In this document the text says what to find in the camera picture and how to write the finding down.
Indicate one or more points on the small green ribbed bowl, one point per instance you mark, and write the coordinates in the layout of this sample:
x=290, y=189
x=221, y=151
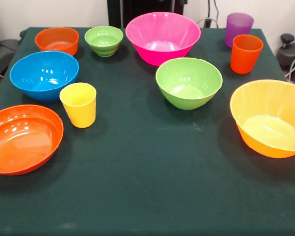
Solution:
x=104, y=39

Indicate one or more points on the small orange bowl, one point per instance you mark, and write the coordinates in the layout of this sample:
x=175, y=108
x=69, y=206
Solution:
x=56, y=37

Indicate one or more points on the dark green tablecloth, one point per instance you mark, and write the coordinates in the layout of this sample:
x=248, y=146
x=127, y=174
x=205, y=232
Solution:
x=137, y=159

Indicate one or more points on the large green bowl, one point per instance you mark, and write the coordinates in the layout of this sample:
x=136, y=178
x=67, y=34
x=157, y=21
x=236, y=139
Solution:
x=186, y=78

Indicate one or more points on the yellow cup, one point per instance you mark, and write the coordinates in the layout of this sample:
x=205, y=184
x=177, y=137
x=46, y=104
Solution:
x=79, y=110

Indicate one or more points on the large pink bowl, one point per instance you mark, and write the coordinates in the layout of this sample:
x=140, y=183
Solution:
x=162, y=32

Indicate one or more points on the blue bowl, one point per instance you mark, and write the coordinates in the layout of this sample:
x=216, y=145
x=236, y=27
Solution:
x=44, y=73

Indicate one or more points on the black power adapter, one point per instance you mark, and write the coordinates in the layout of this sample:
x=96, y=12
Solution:
x=207, y=22

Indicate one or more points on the large yellow-orange bowl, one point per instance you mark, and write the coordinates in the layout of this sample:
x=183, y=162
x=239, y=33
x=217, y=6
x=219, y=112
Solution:
x=260, y=103

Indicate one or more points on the orange cup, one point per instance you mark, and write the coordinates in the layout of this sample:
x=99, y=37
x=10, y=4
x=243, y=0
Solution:
x=245, y=56

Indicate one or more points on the wide shallow orange bowl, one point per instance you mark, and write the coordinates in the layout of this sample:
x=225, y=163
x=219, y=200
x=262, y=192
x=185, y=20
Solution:
x=22, y=140

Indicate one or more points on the purple cup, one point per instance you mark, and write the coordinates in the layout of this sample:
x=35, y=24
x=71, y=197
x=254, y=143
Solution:
x=238, y=27

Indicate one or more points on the small black knob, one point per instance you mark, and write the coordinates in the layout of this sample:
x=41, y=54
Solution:
x=22, y=34

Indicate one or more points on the black rounded base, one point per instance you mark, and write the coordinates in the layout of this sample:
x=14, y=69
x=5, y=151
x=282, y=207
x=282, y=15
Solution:
x=285, y=56

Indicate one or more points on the dark grey chair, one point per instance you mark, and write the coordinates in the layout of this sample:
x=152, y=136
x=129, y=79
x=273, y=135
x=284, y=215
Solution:
x=2, y=56

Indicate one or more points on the black clamp knob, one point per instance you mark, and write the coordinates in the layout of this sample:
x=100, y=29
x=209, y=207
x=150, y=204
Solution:
x=287, y=38

